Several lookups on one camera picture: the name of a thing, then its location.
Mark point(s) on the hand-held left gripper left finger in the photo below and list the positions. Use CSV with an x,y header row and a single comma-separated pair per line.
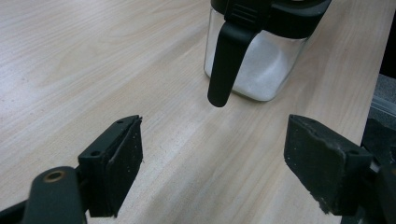
x,y
121,161

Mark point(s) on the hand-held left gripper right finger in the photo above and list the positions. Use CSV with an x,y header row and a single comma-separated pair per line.
x,y
323,161

